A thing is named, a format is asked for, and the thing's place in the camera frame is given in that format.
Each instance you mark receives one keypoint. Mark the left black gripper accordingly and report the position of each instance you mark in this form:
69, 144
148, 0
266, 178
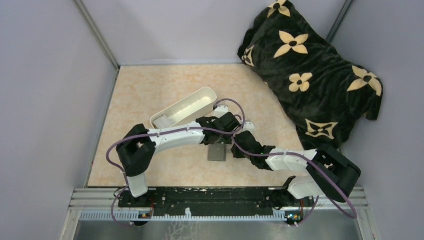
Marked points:
227, 138

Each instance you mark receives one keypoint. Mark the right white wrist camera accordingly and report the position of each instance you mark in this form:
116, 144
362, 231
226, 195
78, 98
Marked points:
248, 126

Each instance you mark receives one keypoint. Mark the aluminium frame rail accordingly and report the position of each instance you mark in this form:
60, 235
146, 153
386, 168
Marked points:
102, 204

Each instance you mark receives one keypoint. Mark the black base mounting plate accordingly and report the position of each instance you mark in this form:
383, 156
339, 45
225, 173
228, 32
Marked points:
213, 202

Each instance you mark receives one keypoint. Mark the black floral blanket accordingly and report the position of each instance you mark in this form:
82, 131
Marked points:
322, 93

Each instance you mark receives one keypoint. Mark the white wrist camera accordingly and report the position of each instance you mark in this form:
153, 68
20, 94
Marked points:
220, 110
248, 126

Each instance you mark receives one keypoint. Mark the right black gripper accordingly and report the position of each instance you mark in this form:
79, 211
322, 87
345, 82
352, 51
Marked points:
236, 154

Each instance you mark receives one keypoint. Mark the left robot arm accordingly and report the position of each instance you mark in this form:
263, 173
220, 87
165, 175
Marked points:
137, 149

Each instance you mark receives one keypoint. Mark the stack of white cards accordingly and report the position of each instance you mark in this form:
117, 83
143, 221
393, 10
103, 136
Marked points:
163, 122

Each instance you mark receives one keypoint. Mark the white plastic tray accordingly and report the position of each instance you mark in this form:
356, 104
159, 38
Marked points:
192, 107

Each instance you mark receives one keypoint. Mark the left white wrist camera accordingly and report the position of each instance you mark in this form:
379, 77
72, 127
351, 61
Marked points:
220, 110

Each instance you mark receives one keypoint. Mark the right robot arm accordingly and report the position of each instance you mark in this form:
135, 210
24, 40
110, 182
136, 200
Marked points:
326, 172

